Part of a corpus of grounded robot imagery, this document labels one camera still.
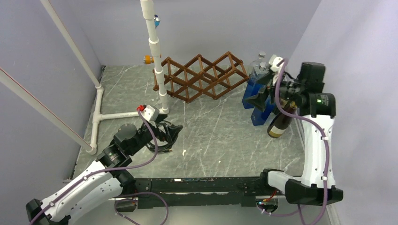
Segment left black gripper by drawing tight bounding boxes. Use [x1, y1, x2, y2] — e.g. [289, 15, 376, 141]
[129, 113, 182, 155]

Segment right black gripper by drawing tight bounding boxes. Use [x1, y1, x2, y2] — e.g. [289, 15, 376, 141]
[245, 71, 304, 112]

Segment dark bottle gold cap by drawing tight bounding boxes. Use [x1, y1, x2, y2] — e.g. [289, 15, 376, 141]
[267, 101, 297, 138]

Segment blue glass bottle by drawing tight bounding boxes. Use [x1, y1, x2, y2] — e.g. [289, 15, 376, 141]
[242, 62, 268, 109]
[251, 102, 276, 126]

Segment clear bottle red label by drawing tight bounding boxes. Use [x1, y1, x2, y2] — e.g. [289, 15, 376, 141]
[250, 51, 266, 68]

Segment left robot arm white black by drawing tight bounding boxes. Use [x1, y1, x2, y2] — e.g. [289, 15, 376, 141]
[26, 111, 184, 225]

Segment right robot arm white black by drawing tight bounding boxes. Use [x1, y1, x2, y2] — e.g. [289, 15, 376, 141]
[246, 60, 344, 206]

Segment brown wooden wine rack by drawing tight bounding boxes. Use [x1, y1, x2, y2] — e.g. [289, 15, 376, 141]
[161, 51, 249, 103]

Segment coiled black cable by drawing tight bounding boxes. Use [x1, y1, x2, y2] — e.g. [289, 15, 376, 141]
[146, 121, 184, 154]

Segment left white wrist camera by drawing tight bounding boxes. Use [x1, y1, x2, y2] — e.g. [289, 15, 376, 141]
[137, 105, 160, 122]

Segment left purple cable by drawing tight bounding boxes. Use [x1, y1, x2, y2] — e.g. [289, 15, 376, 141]
[29, 108, 160, 225]

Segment purple cable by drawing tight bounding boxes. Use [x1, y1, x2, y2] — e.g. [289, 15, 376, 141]
[29, 108, 160, 225]
[256, 59, 330, 225]

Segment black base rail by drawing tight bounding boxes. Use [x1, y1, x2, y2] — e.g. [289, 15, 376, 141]
[118, 176, 275, 209]

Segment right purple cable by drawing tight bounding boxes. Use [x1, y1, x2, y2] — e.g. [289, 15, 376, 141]
[256, 59, 330, 225]

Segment white pvc pipe frame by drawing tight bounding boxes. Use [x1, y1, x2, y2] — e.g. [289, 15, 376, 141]
[41, 0, 169, 155]

